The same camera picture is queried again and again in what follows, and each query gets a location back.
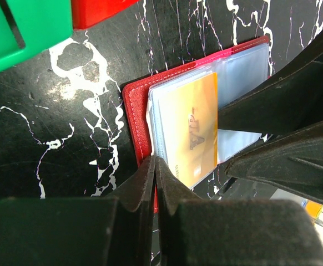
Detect green plastic bin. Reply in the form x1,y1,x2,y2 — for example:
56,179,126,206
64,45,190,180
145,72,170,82
0,1,73,71

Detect gold VIP credit card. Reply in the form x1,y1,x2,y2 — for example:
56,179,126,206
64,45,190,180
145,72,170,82
159,72,218,188

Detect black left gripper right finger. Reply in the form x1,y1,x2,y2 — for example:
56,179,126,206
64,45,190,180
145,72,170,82
155,157,323,265

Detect red leather card holder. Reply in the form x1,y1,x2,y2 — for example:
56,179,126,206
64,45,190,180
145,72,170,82
122,36,269,188

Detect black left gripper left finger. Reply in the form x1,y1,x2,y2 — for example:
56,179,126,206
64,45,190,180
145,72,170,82
0,156,155,265

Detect red plastic bin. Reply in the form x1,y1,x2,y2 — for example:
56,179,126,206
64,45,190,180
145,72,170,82
71,0,138,29

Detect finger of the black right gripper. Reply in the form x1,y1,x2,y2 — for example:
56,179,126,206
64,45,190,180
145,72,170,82
218,30,323,135
225,121,323,204

